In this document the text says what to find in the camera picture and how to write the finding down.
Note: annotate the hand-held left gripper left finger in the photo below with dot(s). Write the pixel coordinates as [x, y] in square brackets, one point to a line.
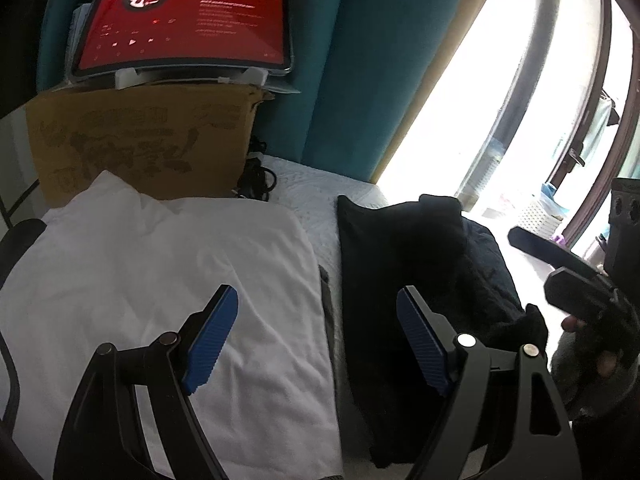
[210, 347]

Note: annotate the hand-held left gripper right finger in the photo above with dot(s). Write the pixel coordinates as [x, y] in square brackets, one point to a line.
[424, 347]

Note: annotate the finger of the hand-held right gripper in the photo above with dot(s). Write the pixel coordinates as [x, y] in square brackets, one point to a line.
[545, 252]
[575, 292]

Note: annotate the black t-shirt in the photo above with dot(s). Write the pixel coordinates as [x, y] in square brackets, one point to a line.
[390, 260]

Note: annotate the white t-shirt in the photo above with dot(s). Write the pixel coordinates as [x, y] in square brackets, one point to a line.
[150, 270]

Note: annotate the person's right hand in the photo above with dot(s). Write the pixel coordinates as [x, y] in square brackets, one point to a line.
[580, 360]

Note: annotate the purple bottle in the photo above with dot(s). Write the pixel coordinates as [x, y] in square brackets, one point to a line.
[560, 240]

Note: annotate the white laundry basket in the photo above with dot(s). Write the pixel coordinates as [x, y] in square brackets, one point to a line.
[537, 215]

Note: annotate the blue cloth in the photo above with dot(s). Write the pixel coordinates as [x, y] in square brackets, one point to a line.
[554, 200]

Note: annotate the dark navy garment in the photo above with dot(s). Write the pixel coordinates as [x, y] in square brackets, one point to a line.
[487, 260]

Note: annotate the grey cloth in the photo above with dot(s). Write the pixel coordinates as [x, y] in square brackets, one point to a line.
[329, 310]

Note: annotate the hanging light cloth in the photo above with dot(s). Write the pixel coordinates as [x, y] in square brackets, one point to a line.
[597, 125]

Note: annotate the beige curtain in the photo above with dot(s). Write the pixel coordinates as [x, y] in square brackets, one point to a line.
[435, 85]

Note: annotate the black curved object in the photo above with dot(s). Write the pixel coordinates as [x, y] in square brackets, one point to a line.
[22, 240]

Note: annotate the brown cardboard box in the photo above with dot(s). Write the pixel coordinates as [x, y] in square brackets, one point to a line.
[140, 135]

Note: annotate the teal curtain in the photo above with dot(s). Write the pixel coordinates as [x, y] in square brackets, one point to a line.
[350, 60]

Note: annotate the white tablet stand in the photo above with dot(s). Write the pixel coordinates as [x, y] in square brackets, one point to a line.
[130, 79]

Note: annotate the tablet with red screen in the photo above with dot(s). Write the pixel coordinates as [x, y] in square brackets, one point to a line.
[185, 15]

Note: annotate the dark sliding door frame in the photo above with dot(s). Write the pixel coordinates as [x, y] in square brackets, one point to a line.
[530, 60]
[607, 60]

